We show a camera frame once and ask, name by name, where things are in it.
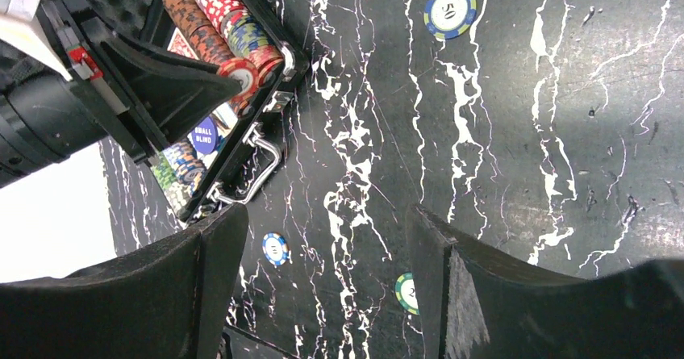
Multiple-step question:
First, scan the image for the blue small blind button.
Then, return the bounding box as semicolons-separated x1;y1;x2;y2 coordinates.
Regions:
189;116;219;155

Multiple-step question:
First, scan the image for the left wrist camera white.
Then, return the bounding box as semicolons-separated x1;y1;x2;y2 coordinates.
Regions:
1;0;73;81

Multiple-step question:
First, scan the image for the red green chip row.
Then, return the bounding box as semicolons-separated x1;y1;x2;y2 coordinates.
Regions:
150;153;192;217

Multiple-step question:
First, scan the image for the red playing card deck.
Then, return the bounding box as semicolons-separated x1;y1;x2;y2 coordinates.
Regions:
167;28;198;60

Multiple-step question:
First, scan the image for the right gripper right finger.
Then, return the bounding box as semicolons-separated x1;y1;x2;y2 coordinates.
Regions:
406;205;683;358

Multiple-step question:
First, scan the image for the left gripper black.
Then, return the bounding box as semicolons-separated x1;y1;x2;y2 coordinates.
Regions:
1;0;240;186

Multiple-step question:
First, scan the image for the green poker chip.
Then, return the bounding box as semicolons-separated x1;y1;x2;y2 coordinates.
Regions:
394;272;419;315

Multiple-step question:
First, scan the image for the purple green chip row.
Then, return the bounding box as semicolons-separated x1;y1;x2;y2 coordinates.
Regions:
195;0;284;86

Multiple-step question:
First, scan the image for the blue white poker chip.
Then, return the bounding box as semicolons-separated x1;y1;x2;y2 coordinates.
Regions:
262;232;290;266

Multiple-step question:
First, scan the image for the blue orange chip row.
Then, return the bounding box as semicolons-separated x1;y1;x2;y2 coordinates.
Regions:
162;138;206;186

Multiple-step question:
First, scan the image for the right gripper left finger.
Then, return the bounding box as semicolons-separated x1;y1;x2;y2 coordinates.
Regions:
1;204;249;358

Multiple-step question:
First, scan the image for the dark red poker chip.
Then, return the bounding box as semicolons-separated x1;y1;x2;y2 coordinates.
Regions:
217;57;259;102

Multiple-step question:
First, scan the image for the brown chip row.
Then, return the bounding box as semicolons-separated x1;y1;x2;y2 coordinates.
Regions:
162;0;261;115

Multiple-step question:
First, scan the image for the black poker chip case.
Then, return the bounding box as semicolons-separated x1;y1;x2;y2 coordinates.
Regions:
0;0;311;224

